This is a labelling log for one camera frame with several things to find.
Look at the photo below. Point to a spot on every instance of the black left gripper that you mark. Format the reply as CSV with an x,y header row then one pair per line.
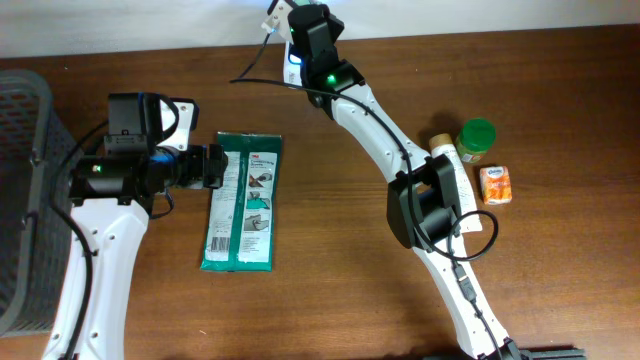
x,y
216,165

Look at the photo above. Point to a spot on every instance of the white barcode scanner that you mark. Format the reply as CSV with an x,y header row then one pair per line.
x,y
292,65

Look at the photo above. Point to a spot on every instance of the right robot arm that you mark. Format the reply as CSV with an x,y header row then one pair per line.
x,y
423,207

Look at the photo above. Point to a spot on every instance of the grey plastic mesh basket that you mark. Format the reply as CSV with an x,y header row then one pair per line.
x,y
34,239

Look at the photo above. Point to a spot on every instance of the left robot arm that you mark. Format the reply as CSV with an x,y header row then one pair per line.
x,y
147,153

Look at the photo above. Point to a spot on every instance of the orange snack packet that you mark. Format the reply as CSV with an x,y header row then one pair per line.
x,y
495,185

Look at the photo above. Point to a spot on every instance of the green lid jar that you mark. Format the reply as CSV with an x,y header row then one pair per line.
x,y
474,140

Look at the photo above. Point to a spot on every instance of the white cream tube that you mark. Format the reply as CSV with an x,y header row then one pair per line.
x,y
442,144

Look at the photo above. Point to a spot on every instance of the green glove package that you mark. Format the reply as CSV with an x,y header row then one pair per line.
x,y
240,233

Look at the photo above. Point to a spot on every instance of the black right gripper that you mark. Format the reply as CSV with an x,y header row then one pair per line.
x,y
340,26

